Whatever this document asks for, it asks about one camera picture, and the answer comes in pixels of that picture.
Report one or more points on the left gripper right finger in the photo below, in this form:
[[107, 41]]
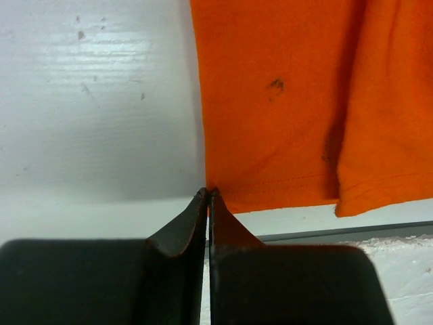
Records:
[[255, 283]]

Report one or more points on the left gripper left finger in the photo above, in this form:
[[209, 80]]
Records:
[[157, 280]]

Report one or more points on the orange t shirt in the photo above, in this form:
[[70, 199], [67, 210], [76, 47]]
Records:
[[316, 102]]

